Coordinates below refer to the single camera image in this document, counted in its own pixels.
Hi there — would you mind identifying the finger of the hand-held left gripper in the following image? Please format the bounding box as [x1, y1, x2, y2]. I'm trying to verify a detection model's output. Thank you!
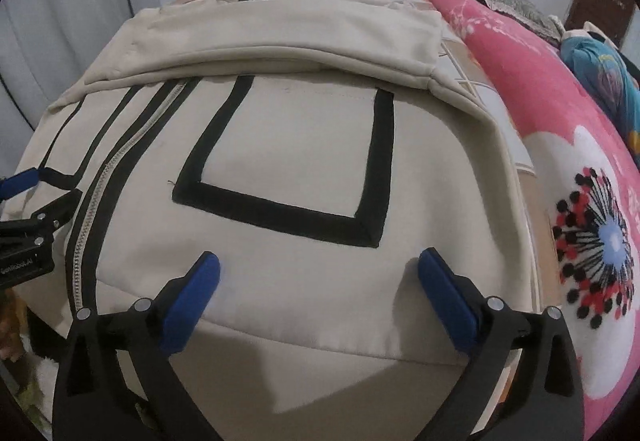
[0, 168, 42, 202]
[0, 190, 83, 242]

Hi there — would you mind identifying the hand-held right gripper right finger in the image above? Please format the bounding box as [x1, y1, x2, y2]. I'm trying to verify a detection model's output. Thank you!
[419, 248, 586, 441]

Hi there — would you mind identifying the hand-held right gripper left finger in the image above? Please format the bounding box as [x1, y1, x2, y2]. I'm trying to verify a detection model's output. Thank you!
[52, 251, 236, 441]

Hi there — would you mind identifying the beige zip jacket black trim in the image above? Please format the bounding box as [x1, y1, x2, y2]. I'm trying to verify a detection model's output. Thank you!
[10, 0, 546, 441]

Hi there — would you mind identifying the green white fuzzy cloth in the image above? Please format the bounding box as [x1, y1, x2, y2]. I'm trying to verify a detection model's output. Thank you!
[0, 356, 58, 441]

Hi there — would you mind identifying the pale grey curtain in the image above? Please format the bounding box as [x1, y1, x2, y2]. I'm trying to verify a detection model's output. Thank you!
[0, 0, 151, 132]

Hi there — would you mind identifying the pink floral blanket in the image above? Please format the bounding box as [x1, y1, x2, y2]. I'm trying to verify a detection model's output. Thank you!
[392, 0, 640, 441]

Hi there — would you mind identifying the blue printed cloth bundle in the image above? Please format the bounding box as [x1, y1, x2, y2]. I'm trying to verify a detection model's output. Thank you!
[560, 34, 640, 147]

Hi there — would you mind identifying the white cloth bundle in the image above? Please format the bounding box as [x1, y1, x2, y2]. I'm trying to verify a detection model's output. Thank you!
[581, 21, 617, 43]

